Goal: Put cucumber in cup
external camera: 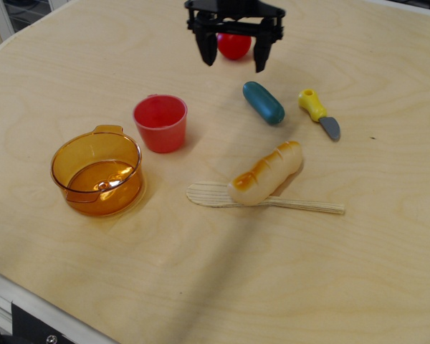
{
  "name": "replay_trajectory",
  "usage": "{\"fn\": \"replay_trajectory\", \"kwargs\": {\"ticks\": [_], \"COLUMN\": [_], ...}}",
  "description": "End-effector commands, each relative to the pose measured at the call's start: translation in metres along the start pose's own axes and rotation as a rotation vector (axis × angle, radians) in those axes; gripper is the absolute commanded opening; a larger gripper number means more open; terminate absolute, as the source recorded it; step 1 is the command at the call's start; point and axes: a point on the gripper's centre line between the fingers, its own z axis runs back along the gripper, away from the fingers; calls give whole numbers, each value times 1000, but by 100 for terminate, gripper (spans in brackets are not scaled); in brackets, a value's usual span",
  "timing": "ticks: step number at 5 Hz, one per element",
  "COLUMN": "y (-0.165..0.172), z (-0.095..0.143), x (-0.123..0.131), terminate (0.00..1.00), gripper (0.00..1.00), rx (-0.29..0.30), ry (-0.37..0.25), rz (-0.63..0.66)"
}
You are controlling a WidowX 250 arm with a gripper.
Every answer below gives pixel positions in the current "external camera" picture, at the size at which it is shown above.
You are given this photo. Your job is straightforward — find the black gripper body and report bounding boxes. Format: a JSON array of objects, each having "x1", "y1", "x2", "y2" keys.
[{"x1": 184, "y1": 0, "x2": 286, "y2": 39}]

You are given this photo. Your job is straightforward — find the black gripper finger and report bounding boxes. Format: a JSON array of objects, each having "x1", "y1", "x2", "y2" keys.
[
  {"x1": 195, "y1": 30, "x2": 218, "y2": 66},
  {"x1": 254, "y1": 34, "x2": 273, "y2": 73}
]

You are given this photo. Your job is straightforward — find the green toy cucumber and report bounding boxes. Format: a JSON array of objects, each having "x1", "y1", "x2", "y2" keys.
[{"x1": 242, "y1": 81, "x2": 285, "y2": 125}]

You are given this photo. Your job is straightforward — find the red plastic cup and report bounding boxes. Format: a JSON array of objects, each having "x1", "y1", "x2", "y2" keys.
[{"x1": 133, "y1": 95, "x2": 188, "y2": 153}]

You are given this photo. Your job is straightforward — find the red toy apple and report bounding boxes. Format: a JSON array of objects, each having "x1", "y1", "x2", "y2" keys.
[{"x1": 217, "y1": 33, "x2": 252, "y2": 60}]

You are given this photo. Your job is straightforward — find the toy bread loaf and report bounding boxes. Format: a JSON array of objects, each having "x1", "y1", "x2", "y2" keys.
[{"x1": 227, "y1": 141, "x2": 303, "y2": 206}]

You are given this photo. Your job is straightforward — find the wooden spatula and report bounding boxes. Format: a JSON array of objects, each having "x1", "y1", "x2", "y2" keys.
[{"x1": 186, "y1": 181, "x2": 345, "y2": 215}]

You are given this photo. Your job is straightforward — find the orange transparent toy pot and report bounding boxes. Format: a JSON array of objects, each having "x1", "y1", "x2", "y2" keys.
[{"x1": 51, "y1": 125, "x2": 146, "y2": 216}]

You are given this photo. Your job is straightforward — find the yellow handled toy knife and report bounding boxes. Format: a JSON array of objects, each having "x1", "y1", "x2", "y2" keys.
[{"x1": 298, "y1": 89, "x2": 341, "y2": 141}]

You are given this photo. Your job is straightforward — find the aluminium table frame rail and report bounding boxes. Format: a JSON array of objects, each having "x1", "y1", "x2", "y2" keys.
[{"x1": 0, "y1": 274, "x2": 115, "y2": 343}]

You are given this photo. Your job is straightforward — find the black metal corner bracket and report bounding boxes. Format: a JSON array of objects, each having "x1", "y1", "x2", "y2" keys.
[{"x1": 11, "y1": 303, "x2": 73, "y2": 344}]

